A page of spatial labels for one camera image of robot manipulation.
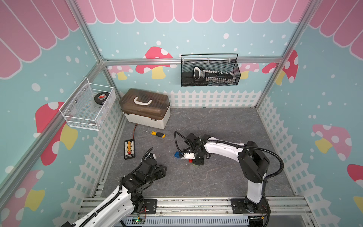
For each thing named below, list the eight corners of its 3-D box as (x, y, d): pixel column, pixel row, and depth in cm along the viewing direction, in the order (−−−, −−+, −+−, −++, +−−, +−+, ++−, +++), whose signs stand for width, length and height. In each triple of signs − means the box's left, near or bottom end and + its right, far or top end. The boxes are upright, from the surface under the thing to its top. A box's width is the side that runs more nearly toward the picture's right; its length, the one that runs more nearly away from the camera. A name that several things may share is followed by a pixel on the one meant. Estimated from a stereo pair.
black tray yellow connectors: (125, 159, 94) (124, 158, 92) (125, 142, 102) (124, 140, 100) (135, 157, 95) (134, 156, 93) (134, 140, 103) (133, 138, 101)
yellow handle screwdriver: (144, 132, 107) (143, 130, 105) (146, 130, 108) (145, 128, 106) (164, 138, 104) (164, 136, 102) (165, 136, 105) (165, 134, 103)
